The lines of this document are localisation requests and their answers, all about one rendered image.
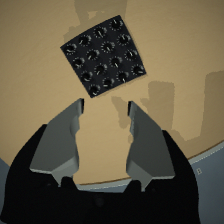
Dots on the black knob box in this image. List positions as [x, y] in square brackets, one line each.
[79, 50]

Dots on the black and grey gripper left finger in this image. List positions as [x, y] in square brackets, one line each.
[49, 155]

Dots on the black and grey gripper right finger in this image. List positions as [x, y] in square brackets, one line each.
[159, 164]

